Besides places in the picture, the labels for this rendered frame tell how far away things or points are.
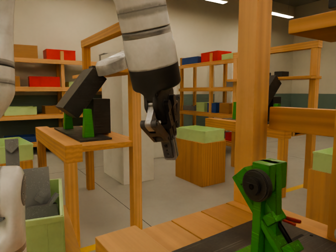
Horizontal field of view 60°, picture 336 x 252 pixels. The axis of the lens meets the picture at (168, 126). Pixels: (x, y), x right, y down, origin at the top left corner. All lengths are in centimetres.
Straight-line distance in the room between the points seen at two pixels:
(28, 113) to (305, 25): 623
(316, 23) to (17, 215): 83
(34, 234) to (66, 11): 695
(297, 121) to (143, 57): 84
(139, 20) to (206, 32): 923
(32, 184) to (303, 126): 102
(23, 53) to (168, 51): 643
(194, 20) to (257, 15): 823
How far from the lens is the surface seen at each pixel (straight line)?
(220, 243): 92
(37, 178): 123
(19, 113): 674
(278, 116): 120
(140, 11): 40
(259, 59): 118
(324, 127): 112
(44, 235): 100
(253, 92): 116
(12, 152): 121
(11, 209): 59
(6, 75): 59
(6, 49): 60
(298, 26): 94
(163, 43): 41
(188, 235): 99
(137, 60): 41
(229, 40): 1027
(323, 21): 90
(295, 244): 76
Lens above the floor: 134
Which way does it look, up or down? 7 degrees down
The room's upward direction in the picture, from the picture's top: straight up
